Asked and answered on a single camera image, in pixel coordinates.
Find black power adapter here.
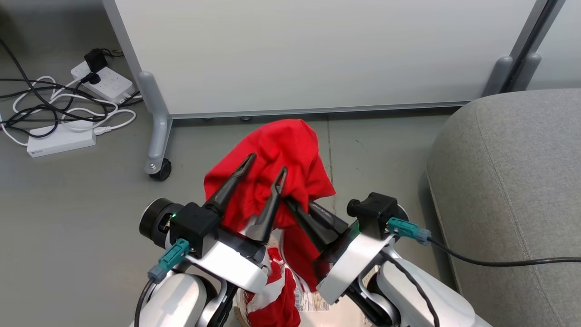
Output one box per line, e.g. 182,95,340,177
84,48,109,74

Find flat white box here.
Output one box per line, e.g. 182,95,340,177
26,120,97,159

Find grey partition leg with caster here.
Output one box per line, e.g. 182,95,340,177
138,70,173,176

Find teal left cable connector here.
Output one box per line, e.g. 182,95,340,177
148,238,190,284

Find thick black right camera cable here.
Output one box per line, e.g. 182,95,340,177
428,236,581,268

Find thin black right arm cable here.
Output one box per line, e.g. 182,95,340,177
385,253,442,327

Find paper label with barcode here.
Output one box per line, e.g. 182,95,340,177
294,290,330,312

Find black floor cables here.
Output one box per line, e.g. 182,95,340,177
0,38,144,138

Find grey partition foot post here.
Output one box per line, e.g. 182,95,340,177
513,53,542,92
482,55,514,97

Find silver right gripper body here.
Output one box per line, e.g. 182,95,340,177
313,222,396,305

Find teal cable connector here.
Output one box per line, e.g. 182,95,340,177
387,217,432,246
148,238,190,284

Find white power cable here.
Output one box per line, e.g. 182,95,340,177
0,75,137,147

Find teal right cable connector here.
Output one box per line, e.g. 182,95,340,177
387,217,432,246

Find cream perforated laundry basket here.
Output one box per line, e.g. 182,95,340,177
234,228,380,327

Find grey fabric sofa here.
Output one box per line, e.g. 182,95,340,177
425,88,581,327

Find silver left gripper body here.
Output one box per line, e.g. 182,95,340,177
191,226,274,294

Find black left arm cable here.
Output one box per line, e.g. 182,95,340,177
134,278,156,327

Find black caster wheel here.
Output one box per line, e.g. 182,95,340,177
149,158,172,182

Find white power strip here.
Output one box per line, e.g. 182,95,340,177
70,60,135,104

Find red garment with white stripes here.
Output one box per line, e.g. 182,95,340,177
203,119,337,327

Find large white partition panel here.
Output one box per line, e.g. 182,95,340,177
102,0,552,120

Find narrow white partition panel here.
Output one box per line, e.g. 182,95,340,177
506,0,581,92

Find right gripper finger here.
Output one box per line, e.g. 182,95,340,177
283,196,335,253
309,203,350,235

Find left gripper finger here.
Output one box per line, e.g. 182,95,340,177
247,166,288,243
203,153,257,217

